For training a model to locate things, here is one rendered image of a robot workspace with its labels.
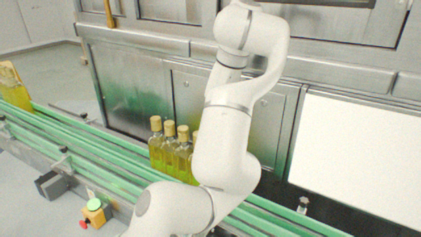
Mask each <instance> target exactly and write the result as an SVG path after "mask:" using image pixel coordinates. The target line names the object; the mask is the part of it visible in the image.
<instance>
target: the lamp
mask: <svg viewBox="0 0 421 237"><path fill-rule="evenodd" d="M100 207H101V203H100V201H99V200H98V199H97V198H93V199H90V200H89V201H88V203H87V208H88V210H89V211H91V212H94V211H97V210H98V209H99V208H100Z"/></svg>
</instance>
